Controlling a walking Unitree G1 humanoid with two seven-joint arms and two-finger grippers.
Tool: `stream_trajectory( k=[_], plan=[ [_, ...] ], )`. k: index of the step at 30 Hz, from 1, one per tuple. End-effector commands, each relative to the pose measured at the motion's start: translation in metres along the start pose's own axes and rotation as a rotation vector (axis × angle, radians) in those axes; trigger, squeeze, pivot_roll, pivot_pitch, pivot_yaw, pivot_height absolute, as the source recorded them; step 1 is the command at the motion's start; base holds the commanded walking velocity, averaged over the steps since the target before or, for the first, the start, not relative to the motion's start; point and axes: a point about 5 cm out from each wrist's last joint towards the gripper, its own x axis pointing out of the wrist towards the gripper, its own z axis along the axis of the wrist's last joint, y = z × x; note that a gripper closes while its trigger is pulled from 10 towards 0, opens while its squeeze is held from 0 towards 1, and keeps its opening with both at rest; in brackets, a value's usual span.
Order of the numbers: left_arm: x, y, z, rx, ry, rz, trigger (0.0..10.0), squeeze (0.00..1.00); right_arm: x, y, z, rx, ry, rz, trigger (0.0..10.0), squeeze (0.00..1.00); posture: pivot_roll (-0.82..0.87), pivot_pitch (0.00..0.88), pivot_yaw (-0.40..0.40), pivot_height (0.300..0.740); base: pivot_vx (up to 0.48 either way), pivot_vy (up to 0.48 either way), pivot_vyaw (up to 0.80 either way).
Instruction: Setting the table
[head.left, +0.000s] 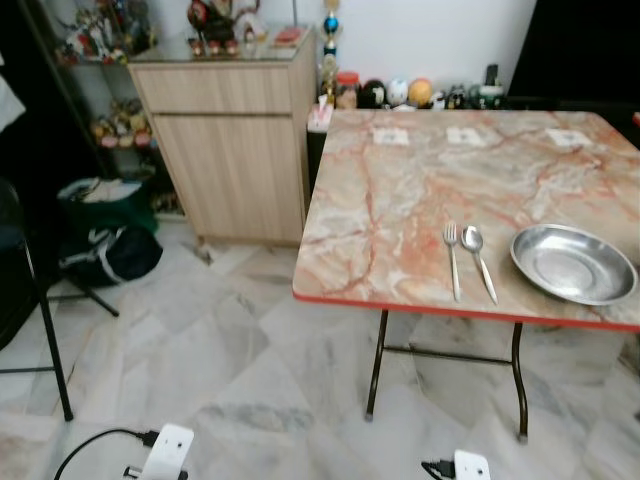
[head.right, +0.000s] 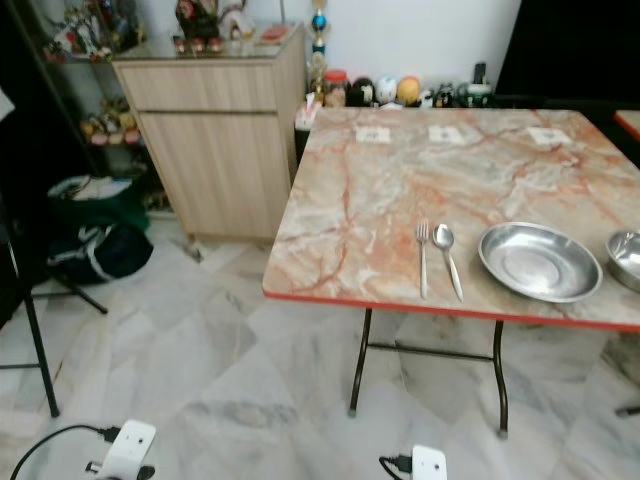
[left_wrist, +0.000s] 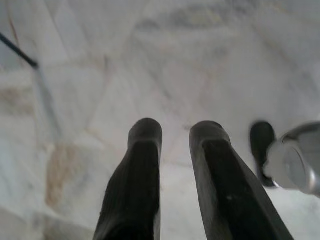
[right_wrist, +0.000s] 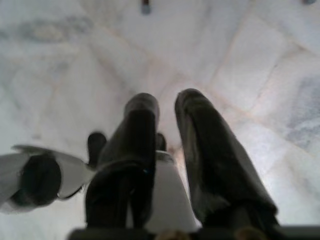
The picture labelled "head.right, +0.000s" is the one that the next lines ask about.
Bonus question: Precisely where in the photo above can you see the black metal chair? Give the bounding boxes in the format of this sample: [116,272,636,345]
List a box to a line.
[0,225,61,419]

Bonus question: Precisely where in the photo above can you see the green bag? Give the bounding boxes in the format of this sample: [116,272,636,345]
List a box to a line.
[47,175,151,233]

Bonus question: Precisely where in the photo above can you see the glass shelf with figurines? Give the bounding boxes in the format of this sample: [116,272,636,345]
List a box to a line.
[40,0,151,211]

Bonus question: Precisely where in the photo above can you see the light wooden cabinet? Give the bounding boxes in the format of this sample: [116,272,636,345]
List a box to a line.
[111,27,307,247]

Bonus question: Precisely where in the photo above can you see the dark red seated figurine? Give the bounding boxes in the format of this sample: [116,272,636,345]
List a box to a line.
[173,0,254,55]

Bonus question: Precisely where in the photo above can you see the small red box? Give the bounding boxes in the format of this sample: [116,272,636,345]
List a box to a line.
[259,25,291,45]

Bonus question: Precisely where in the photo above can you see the marble-pattern folding table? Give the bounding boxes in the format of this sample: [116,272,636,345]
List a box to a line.
[262,107,640,441]

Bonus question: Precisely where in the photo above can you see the red-lidded jar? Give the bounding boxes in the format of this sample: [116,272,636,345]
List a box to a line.
[323,69,349,108]

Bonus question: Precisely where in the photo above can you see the gold and blue trophy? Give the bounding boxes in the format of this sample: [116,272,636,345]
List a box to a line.
[309,0,331,101]

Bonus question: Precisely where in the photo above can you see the white square sticker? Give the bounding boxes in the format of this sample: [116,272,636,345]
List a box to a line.
[355,125,392,145]
[527,126,572,147]
[428,124,467,144]

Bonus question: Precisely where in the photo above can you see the black round toy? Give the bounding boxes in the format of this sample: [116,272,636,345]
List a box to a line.
[348,77,376,108]

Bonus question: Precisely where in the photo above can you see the white round toy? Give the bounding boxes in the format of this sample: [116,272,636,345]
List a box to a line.
[375,76,399,106]

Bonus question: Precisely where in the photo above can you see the silver metal fork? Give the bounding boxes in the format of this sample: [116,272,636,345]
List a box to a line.
[415,220,431,301]

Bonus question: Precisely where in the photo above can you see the orange round toy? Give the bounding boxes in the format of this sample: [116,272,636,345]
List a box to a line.
[396,76,422,106]

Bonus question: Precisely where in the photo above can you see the silver metal spoon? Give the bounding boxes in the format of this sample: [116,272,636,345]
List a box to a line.
[433,223,465,303]

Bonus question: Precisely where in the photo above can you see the round stainless steel plate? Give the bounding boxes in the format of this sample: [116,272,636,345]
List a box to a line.
[478,221,603,304]

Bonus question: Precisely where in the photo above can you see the stainless steel bowl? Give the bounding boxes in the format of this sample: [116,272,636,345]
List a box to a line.
[606,230,640,293]

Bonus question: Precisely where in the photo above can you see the red-edged table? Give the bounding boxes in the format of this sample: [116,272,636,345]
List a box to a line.
[614,109,640,139]

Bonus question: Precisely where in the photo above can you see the black bag with white straps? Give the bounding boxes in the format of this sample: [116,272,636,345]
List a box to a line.
[47,223,154,284]

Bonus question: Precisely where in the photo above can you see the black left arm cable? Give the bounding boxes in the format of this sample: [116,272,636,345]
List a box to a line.
[11,424,122,480]

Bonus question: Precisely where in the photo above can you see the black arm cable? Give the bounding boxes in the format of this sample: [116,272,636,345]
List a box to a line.
[11,424,122,480]
[379,455,414,480]

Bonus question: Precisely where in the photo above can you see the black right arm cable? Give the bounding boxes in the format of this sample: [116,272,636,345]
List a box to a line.
[379,455,414,480]

